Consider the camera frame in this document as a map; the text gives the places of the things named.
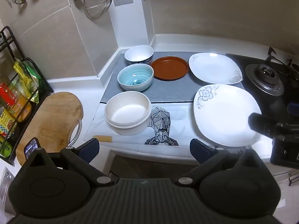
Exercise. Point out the black smartphone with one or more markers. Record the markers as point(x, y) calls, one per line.
point(30, 147)

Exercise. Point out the cream plastic bowl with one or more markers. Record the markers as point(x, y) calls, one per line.
point(130, 129)
point(127, 108)

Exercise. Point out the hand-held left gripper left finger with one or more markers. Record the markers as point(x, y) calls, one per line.
point(90, 149)

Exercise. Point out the wooden cutting board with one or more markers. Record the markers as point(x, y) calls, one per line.
point(52, 119)

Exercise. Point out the large white floral plate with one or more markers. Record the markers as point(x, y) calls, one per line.
point(224, 116)

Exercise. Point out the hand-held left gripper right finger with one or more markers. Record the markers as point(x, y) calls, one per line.
point(198, 149)

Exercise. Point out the teal glazed bowl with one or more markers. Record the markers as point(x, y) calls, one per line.
point(135, 79)

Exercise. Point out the metal stove burner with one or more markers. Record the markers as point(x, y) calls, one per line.
point(265, 77)

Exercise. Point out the brown round plate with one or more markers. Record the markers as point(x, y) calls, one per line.
point(169, 68)

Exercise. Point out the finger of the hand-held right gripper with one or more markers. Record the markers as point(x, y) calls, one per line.
point(259, 123)
point(293, 109)

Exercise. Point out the yellow printed box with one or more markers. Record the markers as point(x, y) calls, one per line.
point(6, 122)

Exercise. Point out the white bowl with blue pattern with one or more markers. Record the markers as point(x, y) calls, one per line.
point(137, 52)

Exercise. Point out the black pan support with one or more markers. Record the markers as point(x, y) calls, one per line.
point(283, 61)

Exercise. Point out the grey white printed drying mat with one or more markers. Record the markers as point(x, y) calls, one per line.
point(170, 91)

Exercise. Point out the green round container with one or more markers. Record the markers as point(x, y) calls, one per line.
point(5, 149)

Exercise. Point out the yellow green snack packet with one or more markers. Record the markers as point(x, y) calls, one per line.
point(28, 79)

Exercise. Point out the yellow seasoning packet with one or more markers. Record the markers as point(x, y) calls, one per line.
point(22, 108)

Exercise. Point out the small white floral plate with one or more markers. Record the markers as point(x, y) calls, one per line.
point(213, 67)

